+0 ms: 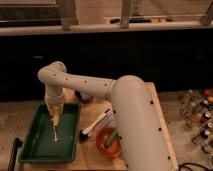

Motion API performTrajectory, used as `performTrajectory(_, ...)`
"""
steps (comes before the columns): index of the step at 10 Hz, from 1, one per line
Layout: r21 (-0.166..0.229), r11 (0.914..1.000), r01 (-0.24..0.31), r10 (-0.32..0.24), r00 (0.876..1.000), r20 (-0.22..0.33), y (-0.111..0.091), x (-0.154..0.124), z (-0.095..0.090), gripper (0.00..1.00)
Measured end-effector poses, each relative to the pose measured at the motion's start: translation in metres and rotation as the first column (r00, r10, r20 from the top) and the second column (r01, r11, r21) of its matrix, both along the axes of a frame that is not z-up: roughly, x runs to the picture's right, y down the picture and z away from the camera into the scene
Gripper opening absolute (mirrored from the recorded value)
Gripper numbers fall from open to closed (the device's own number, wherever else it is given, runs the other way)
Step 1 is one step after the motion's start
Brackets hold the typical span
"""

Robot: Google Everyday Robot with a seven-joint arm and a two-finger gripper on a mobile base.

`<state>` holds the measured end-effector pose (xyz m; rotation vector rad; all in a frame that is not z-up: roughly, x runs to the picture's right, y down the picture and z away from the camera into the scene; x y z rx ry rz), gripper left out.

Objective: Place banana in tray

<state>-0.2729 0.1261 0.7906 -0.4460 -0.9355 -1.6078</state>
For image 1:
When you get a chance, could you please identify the metal gripper fingers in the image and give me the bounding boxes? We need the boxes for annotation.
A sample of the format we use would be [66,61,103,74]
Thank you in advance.
[53,126,58,142]

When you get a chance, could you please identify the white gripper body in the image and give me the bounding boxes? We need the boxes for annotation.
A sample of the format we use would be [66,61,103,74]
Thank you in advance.
[44,94,64,113]

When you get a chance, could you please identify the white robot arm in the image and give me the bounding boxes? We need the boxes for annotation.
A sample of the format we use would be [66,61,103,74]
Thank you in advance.
[38,61,172,171]

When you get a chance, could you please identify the green plastic tray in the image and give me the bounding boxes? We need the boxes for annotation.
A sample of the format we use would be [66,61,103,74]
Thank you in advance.
[19,103,80,164]

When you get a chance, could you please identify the dark small cup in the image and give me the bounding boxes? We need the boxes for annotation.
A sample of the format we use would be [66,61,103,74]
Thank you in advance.
[74,91,93,103]

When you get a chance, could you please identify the green cucumber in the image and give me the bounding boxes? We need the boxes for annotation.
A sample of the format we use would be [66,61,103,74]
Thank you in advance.
[104,129,117,148]

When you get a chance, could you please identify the red bowl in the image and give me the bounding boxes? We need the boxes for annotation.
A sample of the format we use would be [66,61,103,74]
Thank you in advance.
[96,127,122,159]

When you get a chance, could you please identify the spice bottle rack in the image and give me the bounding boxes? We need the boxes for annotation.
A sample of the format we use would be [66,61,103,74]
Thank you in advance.
[179,90,212,145]

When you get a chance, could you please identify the white handled brush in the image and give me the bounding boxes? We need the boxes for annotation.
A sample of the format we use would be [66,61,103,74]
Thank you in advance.
[79,108,111,139]

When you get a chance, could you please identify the black cable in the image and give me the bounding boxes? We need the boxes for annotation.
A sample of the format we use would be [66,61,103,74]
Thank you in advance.
[178,162,210,171]

